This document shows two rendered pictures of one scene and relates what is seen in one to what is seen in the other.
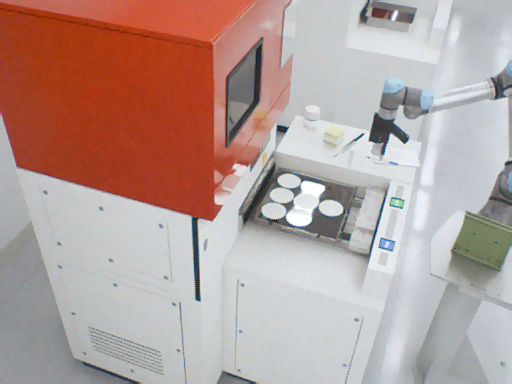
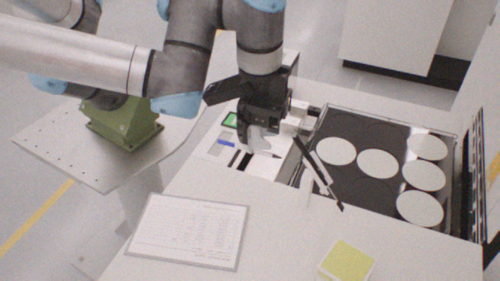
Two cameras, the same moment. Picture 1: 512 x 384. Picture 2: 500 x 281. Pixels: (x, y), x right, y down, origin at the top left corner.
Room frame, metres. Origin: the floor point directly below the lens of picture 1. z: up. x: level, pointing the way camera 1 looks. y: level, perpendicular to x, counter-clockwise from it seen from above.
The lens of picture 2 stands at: (2.46, -0.49, 1.61)
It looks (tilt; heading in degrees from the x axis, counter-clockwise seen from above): 43 degrees down; 185
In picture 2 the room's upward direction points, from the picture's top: straight up
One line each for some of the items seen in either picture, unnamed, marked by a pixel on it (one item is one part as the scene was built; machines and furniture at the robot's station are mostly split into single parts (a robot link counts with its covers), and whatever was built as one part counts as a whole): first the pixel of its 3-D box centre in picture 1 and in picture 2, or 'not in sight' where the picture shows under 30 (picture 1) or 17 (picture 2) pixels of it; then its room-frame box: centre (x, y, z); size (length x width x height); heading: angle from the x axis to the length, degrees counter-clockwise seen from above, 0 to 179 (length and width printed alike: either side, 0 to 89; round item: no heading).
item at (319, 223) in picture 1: (306, 202); (378, 163); (1.76, -0.22, 0.90); 0.34 x 0.34 x 0.01; 72
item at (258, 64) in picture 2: (387, 111); (260, 53); (1.89, -0.51, 1.27); 0.08 x 0.08 x 0.05
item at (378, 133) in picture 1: (382, 128); (263, 94); (1.90, -0.51, 1.19); 0.09 x 0.08 x 0.12; 73
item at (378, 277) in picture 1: (388, 235); (253, 114); (1.58, -0.54, 0.89); 0.55 x 0.09 x 0.14; 162
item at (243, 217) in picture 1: (258, 192); (468, 183); (1.81, -0.01, 0.89); 0.44 x 0.02 x 0.10; 162
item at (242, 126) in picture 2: not in sight; (245, 123); (1.91, -0.54, 1.13); 0.05 x 0.02 x 0.09; 163
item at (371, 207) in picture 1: (367, 221); (275, 148); (1.69, -0.48, 0.87); 0.36 x 0.08 x 0.03; 162
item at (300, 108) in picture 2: (361, 240); (294, 106); (1.54, -0.43, 0.89); 0.08 x 0.03 x 0.03; 72
